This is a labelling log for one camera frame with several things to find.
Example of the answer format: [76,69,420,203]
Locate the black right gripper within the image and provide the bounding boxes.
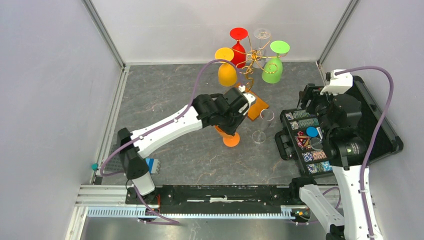
[297,82,342,137]

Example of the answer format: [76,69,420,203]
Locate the orange wine glass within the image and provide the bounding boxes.
[214,126,241,148]

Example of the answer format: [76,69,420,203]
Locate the yellow wine glass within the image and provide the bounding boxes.
[214,47,237,87]

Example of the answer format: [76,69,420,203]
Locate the clear champagne flute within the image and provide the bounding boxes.
[251,109,275,144]

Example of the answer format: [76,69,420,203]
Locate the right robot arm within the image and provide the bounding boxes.
[288,84,387,240]

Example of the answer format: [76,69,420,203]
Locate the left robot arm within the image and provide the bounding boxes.
[117,86,256,204]

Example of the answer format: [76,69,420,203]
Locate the green wine glass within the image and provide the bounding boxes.
[261,40,291,84]

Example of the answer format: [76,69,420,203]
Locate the clear wine glass on rack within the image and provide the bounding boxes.
[253,28,271,69]

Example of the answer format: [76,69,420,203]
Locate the red wine glass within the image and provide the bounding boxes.
[229,27,248,69]

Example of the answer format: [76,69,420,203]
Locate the playing card deck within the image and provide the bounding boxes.
[316,127,324,139]

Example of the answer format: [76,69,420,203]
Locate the blue dealer chip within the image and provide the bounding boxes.
[306,126,319,138]

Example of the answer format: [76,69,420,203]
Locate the black poker chip case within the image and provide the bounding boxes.
[274,76,404,178]

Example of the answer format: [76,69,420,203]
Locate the blue green toy brick block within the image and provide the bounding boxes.
[145,158,161,175]

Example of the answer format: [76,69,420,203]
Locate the grey lego baseplate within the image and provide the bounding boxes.
[104,154,123,172]

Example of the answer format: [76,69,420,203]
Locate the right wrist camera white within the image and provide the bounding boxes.
[320,69,353,95]

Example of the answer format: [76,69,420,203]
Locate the gold wire rack wooden base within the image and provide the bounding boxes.
[228,34,282,122]

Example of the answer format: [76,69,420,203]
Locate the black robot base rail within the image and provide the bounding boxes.
[125,184,307,216]

